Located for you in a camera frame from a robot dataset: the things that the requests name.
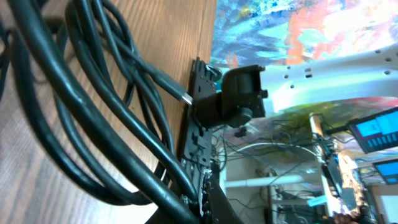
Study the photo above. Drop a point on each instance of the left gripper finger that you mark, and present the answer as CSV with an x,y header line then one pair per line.
x,y
215,206

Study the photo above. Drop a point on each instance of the black USB cable long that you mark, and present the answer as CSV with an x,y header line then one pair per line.
x,y
34,38

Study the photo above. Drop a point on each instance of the black USB cable short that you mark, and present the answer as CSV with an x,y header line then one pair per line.
x,y
129,86

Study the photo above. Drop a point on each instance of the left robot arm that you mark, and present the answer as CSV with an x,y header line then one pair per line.
x,y
250,92

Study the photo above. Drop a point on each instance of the computer monitor blue screen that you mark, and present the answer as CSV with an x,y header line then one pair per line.
x,y
376,132

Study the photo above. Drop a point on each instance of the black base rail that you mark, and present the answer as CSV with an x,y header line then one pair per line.
x,y
194,144

